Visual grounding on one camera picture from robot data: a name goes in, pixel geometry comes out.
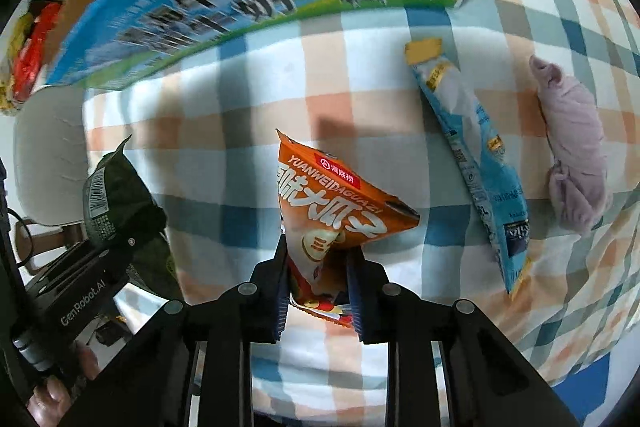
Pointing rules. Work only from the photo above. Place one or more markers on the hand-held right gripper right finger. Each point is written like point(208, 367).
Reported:
point(357, 302)

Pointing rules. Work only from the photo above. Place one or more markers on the orange snack packet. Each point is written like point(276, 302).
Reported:
point(325, 217)

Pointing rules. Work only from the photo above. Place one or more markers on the person's left hand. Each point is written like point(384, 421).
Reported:
point(47, 402)

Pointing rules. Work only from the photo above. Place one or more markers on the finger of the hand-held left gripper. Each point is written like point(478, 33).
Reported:
point(127, 244)

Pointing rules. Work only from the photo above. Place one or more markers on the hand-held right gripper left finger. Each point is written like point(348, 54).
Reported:
point(280, 307)

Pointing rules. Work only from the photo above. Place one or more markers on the red packet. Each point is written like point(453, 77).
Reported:
point(35, 47)

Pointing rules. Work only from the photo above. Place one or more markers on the white padded chair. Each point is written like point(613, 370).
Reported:
point(47, 157)

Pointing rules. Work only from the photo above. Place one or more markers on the yellow packet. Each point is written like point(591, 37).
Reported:
point(12, 52)

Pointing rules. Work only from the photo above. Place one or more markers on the long blue white packet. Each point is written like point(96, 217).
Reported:
point(467, 127)

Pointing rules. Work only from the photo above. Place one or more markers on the pink rolled cloth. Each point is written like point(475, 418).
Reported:
point(575, 142)

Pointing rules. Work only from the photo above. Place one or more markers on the dark green snack packet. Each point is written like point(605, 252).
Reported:
point(120, 202)

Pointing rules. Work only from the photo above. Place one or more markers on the checkered blanket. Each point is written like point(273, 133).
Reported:
point(250, 147)

